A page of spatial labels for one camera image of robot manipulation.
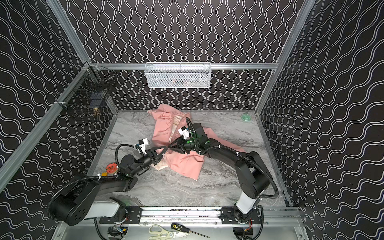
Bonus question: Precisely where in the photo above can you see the pink zip-up jacket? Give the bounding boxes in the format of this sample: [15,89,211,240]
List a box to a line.
[149,104,245,181]

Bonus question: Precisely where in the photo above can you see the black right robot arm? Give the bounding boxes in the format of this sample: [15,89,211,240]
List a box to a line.
[168,123,279,215]

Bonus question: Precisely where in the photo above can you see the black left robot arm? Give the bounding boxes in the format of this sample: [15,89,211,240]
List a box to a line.
[47,144,168,226]

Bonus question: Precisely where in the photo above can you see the red tape roll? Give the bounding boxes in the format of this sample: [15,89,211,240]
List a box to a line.
[106,163,119,176]

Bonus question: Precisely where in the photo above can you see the green transparent lid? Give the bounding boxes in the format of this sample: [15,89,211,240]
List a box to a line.
[241,113,252,122]

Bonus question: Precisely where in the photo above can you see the small brass bell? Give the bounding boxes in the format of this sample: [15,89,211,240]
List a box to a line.
[93,107,100,117]

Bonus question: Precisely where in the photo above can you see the black yellow screwdriver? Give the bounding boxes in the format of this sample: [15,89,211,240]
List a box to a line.
[171,223,210,239]

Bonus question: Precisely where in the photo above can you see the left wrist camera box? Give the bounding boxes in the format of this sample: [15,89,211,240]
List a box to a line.
[138,138,149,154]

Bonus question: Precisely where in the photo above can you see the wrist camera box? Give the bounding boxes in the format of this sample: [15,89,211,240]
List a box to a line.
[138,138,149,154]
[178,127,190,140]

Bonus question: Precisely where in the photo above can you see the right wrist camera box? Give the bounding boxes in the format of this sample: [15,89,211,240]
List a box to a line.
[178,127,190,140]

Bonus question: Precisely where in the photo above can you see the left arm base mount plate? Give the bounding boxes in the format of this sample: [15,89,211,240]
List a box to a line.
[99,207,143,225]

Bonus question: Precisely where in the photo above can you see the scissors with pale handles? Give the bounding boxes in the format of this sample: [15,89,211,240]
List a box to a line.
[148,225,189,240]

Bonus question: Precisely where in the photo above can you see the white wire mesh basket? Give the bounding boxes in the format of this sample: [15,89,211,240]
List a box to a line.
[144,62,212,89]

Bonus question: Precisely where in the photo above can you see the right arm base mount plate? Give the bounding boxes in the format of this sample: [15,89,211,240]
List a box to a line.
[219,206,262,225]

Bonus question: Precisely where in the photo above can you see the black wire basket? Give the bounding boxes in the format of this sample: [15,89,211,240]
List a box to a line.
[58,66,118,122]

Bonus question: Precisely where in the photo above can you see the aluminium front rail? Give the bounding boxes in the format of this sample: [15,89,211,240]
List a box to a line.
[59,206,304,227]

